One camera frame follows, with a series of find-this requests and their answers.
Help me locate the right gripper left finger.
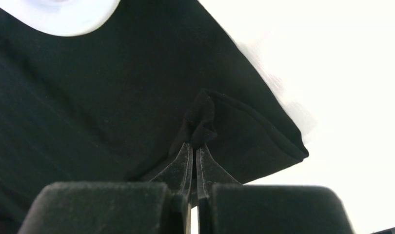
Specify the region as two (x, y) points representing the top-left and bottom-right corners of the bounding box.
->
(19, 143), (193, 234)

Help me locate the black t-shirt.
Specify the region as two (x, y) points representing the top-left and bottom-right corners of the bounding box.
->
(0, 0), (309, 234)

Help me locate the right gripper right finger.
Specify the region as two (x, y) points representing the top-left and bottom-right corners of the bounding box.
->
(196, 146), (353, 234)

